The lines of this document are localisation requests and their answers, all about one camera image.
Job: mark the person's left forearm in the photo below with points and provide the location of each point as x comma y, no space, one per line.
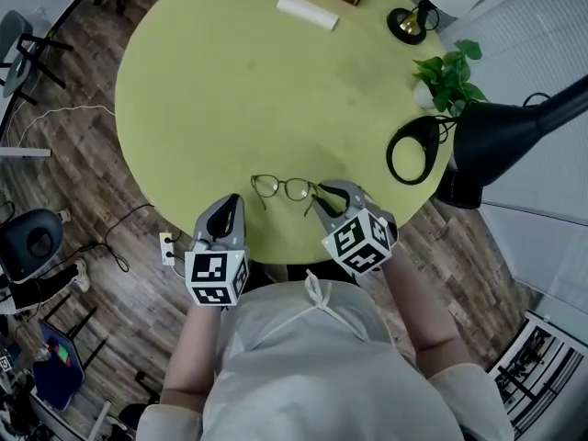
193,352

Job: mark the dark grey shell chair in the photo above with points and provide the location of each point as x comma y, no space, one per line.
27,241

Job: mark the round yellow-green table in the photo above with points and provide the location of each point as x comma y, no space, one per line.
229,108

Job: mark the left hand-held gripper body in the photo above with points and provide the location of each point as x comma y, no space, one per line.
209,276

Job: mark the grey chair with dark legs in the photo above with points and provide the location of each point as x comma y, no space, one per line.
14,26

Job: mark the person's right forearm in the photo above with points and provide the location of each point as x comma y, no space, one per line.
422,315

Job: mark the black desk lamp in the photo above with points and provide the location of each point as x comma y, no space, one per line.
496,136

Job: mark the colourful puzzle cube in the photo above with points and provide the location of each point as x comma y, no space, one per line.
59,352

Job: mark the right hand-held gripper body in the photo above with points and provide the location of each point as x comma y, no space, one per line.
358,246

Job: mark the white power strip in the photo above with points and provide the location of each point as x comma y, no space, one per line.
167,246

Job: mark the blue chair with black legs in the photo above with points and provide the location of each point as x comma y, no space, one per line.
57,384

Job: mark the green potted plant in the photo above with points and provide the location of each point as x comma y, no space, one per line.
452,81

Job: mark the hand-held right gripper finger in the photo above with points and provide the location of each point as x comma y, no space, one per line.
325,221
356,193

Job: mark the eyeglasses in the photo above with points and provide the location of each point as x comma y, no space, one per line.
296,188

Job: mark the person's white shirt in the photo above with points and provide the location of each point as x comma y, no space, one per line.
298,375

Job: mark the small black box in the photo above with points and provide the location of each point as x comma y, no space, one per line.
459,191

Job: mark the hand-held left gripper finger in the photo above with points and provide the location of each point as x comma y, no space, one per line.
204,221
240,228

